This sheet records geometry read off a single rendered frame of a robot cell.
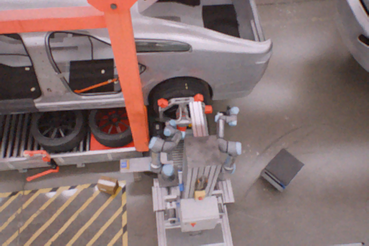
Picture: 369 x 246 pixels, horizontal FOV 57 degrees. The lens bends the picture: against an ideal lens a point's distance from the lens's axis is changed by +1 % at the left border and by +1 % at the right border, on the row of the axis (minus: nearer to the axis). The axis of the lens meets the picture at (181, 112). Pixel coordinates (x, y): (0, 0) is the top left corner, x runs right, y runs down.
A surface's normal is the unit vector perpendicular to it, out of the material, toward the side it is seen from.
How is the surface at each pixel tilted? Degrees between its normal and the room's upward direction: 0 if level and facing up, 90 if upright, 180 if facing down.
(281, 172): 0
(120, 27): 90
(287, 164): 0
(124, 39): 90
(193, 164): 0
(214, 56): 78
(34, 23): 90
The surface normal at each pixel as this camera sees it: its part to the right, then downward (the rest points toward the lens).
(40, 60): 0.09, 0.76
